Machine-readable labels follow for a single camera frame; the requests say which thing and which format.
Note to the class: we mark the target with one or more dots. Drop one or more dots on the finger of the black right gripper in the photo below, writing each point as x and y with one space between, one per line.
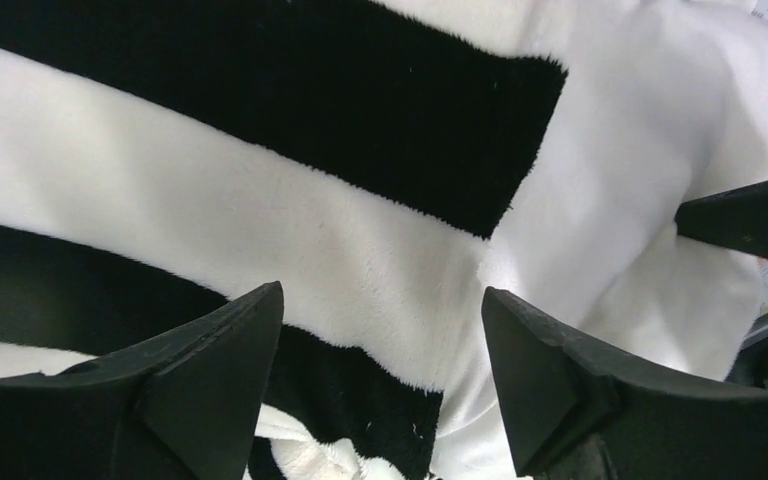
735 219

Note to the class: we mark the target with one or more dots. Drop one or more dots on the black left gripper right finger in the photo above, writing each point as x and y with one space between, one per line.
576 407

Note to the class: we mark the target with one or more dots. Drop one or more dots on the black white striped pillowcase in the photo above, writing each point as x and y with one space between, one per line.
161 159

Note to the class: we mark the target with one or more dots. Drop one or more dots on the white pillow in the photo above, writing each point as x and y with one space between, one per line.
665 101

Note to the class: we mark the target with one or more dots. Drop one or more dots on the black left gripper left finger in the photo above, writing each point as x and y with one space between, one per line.
181 405

